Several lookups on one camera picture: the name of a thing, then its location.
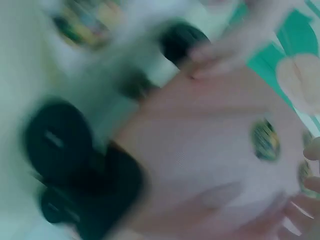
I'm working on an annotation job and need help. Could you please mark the person's left hand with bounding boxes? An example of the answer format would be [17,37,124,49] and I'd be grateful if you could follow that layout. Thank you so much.
[186,0,278,81]

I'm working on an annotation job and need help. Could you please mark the person's right hand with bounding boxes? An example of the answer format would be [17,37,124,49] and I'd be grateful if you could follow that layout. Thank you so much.
[274,136,320,240]

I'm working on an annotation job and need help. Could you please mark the pale bag with green emblem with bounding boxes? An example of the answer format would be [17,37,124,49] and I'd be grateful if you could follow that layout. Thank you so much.
[112,66,310,240]

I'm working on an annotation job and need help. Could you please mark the black round container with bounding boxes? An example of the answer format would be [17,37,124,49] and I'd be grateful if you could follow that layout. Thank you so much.
[158,21,212,70]

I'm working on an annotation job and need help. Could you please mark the black rounded block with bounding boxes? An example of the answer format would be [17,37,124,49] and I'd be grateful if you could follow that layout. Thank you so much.
[72,141,147,240]

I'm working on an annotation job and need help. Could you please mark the large black round disc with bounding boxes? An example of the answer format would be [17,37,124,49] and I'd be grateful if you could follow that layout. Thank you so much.
[23,98,95,182]

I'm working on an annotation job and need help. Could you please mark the small black round disc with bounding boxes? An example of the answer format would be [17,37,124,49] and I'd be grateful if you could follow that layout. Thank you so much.
[39,186,85,226]

